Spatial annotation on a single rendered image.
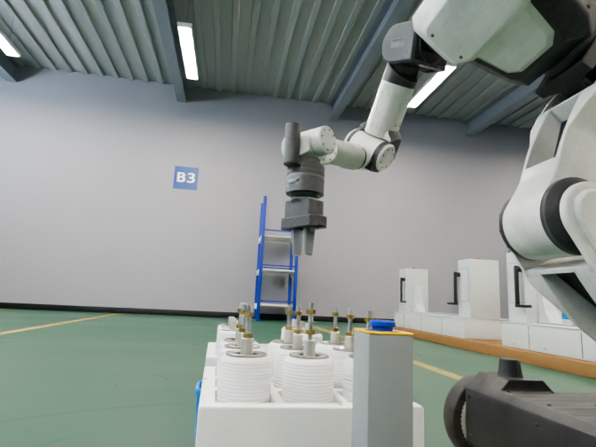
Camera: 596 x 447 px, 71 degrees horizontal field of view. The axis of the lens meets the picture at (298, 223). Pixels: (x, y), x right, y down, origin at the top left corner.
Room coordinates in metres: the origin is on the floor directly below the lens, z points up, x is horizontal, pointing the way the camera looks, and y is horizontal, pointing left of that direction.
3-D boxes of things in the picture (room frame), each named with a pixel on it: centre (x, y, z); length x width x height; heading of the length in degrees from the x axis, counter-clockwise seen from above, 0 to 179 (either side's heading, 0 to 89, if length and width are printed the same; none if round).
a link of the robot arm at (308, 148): (0.92, -0.01, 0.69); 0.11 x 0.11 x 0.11; 49
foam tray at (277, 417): (0.93, -0.01, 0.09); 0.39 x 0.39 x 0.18; 11
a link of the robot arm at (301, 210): (0.94, -0.01, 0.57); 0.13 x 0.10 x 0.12; 44
